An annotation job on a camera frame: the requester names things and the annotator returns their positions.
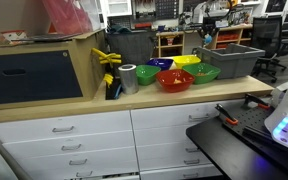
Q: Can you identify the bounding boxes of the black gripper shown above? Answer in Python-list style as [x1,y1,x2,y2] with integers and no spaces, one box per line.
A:
[202,22,219,35]

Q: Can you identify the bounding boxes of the blue and white plush toy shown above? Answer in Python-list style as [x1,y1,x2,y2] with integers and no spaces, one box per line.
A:
[204,34,212,45]

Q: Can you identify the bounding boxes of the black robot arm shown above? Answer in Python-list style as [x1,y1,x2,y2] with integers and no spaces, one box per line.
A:
[193,0,238,37]

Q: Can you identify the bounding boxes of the yellow plastic bowl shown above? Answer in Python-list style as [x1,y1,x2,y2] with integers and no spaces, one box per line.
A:
[173,55,201,69]

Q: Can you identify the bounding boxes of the green bowl on right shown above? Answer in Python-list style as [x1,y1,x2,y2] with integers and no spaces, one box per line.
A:
[182,63,221,85]

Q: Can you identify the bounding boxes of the green bowl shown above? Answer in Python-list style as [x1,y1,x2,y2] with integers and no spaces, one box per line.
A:
[136,65,161,86]
[182,63,221,85]

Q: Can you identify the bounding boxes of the blue plastic bowl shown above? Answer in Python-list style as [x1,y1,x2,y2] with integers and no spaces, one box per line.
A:
[147,58,173,71]

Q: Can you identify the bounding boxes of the red plastic bowl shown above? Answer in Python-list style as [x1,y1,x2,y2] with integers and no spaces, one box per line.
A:
[156,69,195,93]

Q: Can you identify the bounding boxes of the green bowl on left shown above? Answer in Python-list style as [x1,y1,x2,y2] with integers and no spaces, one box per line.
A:
[136,65,161,86]

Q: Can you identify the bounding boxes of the wooden shelf unit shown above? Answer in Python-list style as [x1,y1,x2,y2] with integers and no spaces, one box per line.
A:
[153,25,252,57]

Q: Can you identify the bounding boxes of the grey plastic bin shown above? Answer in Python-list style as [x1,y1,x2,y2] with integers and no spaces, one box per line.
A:
[196,43,265,79]

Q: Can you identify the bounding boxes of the black office chair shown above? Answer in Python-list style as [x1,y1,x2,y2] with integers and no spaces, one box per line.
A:
[251,16,282,83]

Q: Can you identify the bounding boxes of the dark grey fabric bin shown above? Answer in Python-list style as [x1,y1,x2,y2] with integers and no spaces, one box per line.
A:
[107,31,156,65]

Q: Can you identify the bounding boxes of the black orange clamp right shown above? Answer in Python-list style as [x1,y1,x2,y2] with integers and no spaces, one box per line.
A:
[244,94,270,109]

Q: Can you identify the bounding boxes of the black orange clamp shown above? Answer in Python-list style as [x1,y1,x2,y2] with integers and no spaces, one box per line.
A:
[215,104,238,125]
[244,94,270,109]

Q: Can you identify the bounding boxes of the silver metal cylinder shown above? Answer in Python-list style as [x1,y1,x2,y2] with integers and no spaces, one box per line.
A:
[118,64,139,95]

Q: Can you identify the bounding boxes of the black orange clamp left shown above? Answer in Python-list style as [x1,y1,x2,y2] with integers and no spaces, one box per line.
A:
[215,104,238,125]

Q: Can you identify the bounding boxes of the yellow clamps on black stand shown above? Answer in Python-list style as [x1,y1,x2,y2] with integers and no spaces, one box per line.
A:
[91,48,122,100]

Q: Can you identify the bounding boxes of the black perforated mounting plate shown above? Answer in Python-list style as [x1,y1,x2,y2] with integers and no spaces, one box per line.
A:
[223,104,274,146]

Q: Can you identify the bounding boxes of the white drawer cabinet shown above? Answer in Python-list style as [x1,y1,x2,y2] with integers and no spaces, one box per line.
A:
[0,98,248,180]

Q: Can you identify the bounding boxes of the black side table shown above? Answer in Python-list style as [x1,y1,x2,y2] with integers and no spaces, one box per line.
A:
[186,118,288,180]

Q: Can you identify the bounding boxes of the red transparent plastic sheet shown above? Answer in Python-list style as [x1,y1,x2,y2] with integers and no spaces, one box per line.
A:
[42,0,101,34]

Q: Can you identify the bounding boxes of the wooden box with dark panel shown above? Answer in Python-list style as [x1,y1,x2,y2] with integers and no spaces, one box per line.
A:
[0,30,105,109]

